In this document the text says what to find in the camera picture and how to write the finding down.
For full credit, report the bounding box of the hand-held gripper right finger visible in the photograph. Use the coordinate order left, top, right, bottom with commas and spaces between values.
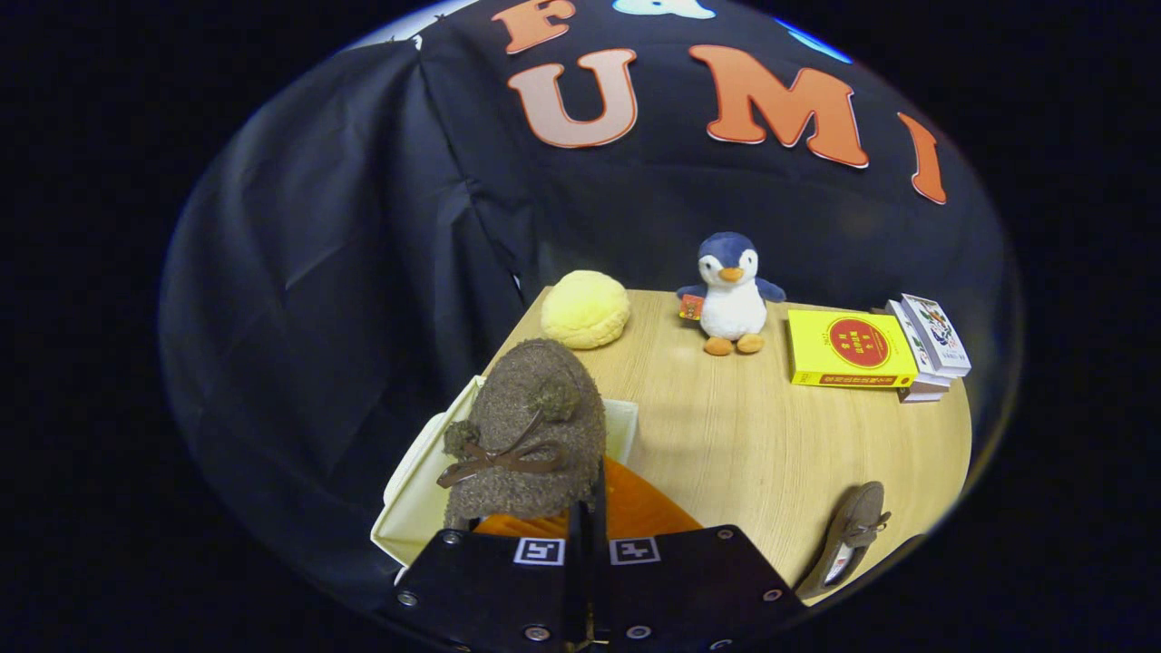
590, 453, 808, 653

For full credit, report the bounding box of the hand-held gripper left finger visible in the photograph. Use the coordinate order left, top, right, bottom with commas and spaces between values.
390, 508, 586, 653

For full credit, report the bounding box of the cream storage box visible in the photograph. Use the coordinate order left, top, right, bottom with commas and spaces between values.
370, 374, 640, 581

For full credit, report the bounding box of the brown fuzzy shoe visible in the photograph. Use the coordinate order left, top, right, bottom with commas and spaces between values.
795, 481, 893, 601
437, 338, 607, 531

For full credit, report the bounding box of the penguin plush toy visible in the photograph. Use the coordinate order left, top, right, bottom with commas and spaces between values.
676, 232, 787, 356

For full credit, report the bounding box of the yellow book with red label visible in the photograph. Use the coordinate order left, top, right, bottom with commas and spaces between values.
786, 308, 919, 389

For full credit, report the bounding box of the yellow bun plush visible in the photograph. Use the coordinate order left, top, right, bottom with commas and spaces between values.
541, 269, 631, 351

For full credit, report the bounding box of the white book with bird print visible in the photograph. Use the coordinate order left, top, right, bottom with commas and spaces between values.
900, 293, 972, 378

